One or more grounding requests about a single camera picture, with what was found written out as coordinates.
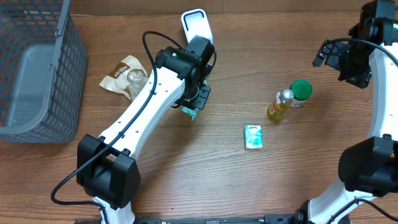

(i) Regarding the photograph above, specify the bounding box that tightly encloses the light teal snack packet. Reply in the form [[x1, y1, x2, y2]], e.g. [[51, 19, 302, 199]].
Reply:
[[182, 81, 207, 121]]

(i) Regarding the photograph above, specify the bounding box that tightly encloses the green-capped white bottle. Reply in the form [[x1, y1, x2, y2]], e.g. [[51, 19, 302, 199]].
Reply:
[[290, 80, 313, 108]]

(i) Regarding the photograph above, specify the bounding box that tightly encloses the cream brown bread bag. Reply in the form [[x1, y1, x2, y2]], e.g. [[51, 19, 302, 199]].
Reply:
[[99, 55, 148, 101]]

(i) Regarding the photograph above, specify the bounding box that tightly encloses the small teal white box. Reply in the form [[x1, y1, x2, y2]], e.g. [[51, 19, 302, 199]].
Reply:
[[244, 125, 263, 149]]

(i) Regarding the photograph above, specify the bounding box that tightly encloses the yellow Vim dish soap bottle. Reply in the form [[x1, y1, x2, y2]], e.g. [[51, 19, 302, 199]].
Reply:
[[267, 89, 294, 123]]

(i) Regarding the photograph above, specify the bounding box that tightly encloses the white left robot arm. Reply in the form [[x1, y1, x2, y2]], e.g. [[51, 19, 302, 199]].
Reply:
[[76, 35, 216, 223]]

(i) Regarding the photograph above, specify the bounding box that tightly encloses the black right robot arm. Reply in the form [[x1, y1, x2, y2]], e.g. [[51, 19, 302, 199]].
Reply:
[[290, 0, 397, 223]]

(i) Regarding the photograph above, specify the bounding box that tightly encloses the white barcode scanner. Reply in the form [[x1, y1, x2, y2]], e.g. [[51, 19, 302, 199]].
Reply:
[[180, 8, 213, 44]]

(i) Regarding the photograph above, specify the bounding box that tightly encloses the dark grey plastic basket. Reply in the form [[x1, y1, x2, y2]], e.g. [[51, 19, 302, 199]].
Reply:
[[1, 1, 88, 143]]

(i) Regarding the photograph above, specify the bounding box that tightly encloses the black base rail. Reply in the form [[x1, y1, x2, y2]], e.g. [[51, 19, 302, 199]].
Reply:
[[134, 214, 303, 224]]

